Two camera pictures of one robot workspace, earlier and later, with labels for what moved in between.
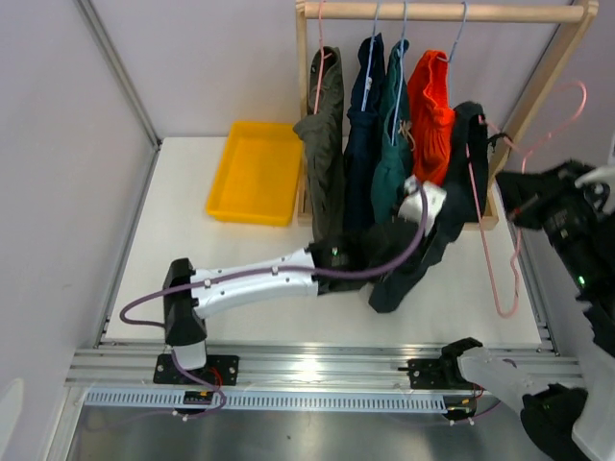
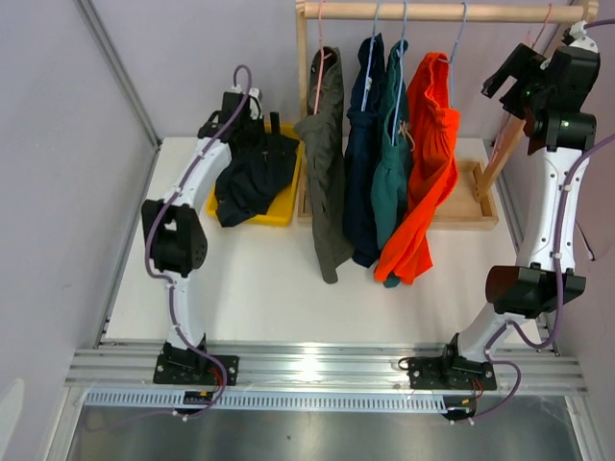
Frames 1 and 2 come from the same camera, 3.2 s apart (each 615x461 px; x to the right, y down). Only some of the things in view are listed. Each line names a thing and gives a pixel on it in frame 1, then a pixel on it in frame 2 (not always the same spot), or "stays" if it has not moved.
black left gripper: (419, 255) → (258, 124)
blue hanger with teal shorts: (399, 72) stays
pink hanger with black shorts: (523, 169) → (510, 117)
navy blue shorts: (364, 122) stays
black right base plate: (437, 374) stays
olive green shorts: (322, 132) stays
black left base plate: (220, 370) stays
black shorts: (464, 201) → (252, 176)
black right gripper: (525, 194) → (525, 64)
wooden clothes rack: (584, 12) stays
